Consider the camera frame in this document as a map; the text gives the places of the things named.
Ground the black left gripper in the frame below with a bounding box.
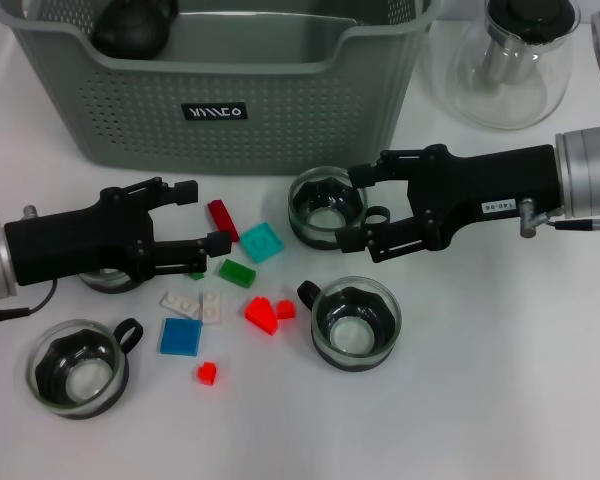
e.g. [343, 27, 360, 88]
[3, 176, 233, 289]

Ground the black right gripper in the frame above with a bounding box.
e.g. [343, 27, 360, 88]
[335, 144, 565, 264]

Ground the red sloped building brick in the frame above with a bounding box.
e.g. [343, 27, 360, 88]
[243, 296, 280, 335]

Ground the grey perforated storage bin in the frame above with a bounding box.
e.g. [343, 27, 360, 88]
[0, 0, 444, 179]

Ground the dark red long brick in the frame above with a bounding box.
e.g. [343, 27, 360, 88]
[207, 199, 241, 245]

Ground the green rectangular building brick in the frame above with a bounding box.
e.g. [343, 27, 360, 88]
[218, 258, 258, 290]

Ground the teal square building plate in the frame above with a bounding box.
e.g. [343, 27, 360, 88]
[239, 221, 285, 264]

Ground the white flat building plate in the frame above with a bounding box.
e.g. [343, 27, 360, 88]
[199, 290, 224, 326]
[159, 290, 203, 319]

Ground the blue square building plate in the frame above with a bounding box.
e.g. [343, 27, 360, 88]
[158, 317, 204, 357]

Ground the glass teapot steel infuser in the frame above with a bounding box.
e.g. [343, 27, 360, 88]
[424, 0, 581, 131]

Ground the black round teapot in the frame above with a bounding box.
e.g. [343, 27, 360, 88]
[88, 0, 179, 59]

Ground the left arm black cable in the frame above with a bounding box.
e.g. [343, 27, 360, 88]
[0, 279, 59, 326]

